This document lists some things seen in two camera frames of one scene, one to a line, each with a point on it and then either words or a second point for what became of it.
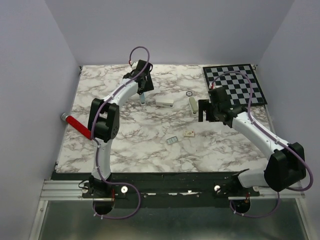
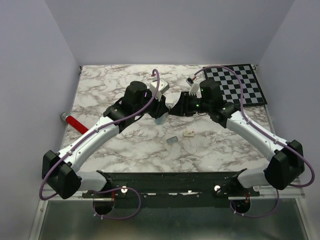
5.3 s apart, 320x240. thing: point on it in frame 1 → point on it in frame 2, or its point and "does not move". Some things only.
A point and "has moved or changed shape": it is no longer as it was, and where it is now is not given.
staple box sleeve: (189, 134) does not move
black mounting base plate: (178, 189) does not move
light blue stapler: (142, 99) has moved or changed shape
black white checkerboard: (237, 84) does not move
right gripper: (205, 104) → (182, 107)
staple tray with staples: (172, 140) does not move
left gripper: (148, 86) → (161, 108)
